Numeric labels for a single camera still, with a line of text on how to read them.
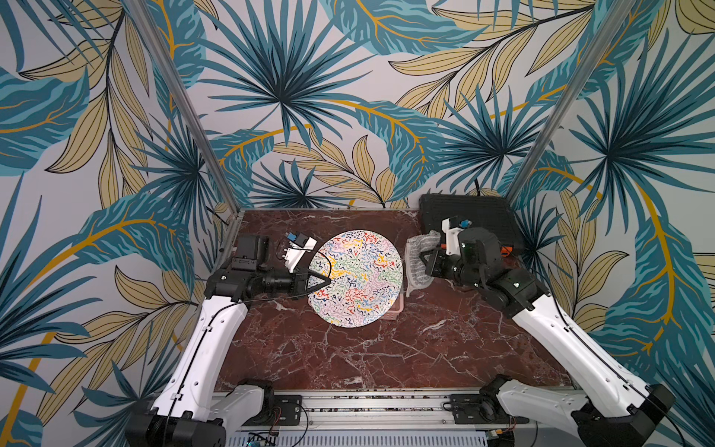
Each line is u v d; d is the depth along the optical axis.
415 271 0.69
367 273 0.70
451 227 0.63
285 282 0.60
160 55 0.74
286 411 0.74
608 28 0.70
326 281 0.67
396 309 0.84
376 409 0.75
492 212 1.07
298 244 0.61
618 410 0.37
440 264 0.62
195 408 0.37
